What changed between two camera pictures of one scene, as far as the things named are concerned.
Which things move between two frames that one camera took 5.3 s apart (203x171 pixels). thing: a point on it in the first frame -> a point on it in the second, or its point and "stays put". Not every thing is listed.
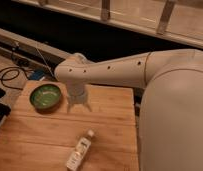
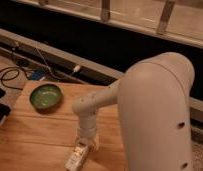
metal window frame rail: (181, 21) stays put
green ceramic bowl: (45, 98) stays put
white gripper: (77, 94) -> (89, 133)
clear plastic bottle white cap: (80, 151) stays put
